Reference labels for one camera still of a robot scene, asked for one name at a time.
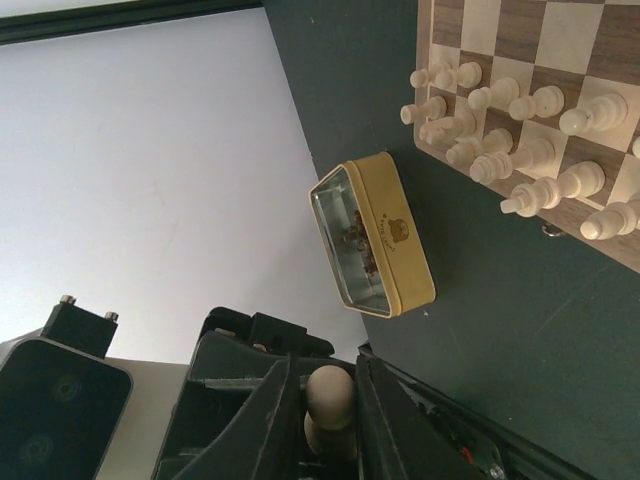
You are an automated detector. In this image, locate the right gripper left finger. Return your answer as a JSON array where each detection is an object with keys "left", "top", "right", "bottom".
[{"left": 175, "top": 355, "right": 304, "bottom": 479}]

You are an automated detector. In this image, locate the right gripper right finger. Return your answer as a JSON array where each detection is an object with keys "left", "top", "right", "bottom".
[{"left": 355, "top": 355, "right": 491, "bottom": 479}]

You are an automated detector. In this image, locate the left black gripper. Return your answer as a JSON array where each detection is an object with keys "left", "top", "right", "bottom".
[{"left": 152, "top": 307, "right": 335, "bottom": 479}]

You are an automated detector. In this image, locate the thirteenth light chess piece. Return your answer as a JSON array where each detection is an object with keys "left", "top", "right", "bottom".
[{"left": 303, "top": 365, "right": 358, "bottom": 460}]

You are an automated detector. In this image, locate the twelfth light chess piece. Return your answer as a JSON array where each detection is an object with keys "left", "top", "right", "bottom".
[{"left": 500, "top": 161, "right": 606, "bottom": 218}]

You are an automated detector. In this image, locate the light pawn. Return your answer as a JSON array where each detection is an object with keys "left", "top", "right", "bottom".
[{"left": 409, "top": 69, "right": 438, "bottom": 89}]

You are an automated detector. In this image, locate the eleventh light chess piece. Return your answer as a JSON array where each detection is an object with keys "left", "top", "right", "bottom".
[{"left": 631, "top": 137, "right": 640, "bottom": 158}]

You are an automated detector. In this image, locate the pile of dark chess pieces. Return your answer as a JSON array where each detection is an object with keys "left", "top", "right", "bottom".
[{"left": 341, "top": 210, "right": 379, "bottom": 277}]

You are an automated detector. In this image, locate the yellow plastic tray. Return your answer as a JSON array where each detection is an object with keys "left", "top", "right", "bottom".
[{"left": 309, "top": 152, "right": 436, "bottom": 318}]

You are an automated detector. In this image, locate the wooden chessboard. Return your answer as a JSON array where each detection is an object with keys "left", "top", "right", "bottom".
[{"left": 401, "top": 1, "right": 639, "bottom": 270}]

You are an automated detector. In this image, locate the left black frame post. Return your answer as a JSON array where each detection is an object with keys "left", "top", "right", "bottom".
[{"left": 1, "top": 0, "right": 263, "bottom": 45}]

